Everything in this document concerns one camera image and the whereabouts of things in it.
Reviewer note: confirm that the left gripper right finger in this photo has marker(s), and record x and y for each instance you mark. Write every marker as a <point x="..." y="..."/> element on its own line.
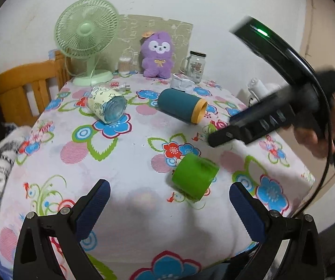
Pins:
<point x="302" y="259"/>

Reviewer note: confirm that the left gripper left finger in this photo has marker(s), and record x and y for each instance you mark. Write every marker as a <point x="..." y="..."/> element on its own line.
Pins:
<point x="34" y="255"/>

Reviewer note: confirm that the green plastic cup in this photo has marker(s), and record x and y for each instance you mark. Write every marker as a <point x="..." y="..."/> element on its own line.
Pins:
<point x="194" y="175"/>

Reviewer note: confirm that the teal cup orange rim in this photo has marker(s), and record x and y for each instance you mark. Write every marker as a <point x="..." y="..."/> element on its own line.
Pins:
<point x="181" y="105"/>

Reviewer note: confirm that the clear printed party cup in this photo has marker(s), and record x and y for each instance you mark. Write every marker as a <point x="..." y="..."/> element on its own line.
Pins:
<point x="106" y="103"/>

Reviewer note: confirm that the person's right hand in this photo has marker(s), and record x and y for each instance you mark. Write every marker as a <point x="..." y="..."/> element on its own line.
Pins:
<point x="308" y="138"/>

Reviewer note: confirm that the floral tablecloth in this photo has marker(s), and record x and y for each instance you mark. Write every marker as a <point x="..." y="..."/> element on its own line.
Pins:
<point x="149" y="229"/>

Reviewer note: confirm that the glass jar mug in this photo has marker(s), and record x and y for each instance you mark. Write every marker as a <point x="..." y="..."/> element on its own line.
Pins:
<point x="193" y="66"/>

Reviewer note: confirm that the white foil pouch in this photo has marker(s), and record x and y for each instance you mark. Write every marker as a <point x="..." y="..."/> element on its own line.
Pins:
<point x="182" y="83"/>

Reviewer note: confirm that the purple plush toy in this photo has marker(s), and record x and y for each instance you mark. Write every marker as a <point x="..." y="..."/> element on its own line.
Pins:
<point x="157" y="55"/>

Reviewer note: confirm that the orange wooden chair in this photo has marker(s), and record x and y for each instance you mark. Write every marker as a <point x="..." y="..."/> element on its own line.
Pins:
<point x="24" y="90"/>

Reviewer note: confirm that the cotton swab container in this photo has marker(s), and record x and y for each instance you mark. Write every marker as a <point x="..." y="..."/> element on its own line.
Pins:
<point x="124" y="65"/>

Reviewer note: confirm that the beige patterned cushion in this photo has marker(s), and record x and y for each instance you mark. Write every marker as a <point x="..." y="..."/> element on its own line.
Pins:
<point x="133" y="29"/>

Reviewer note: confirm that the green desk fan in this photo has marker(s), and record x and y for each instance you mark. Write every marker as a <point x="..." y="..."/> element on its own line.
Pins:
<point x="83" y="31"/>

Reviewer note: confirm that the white device by wall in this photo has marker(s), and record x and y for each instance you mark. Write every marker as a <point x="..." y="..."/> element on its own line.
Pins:
<point x="255" y="91"/>

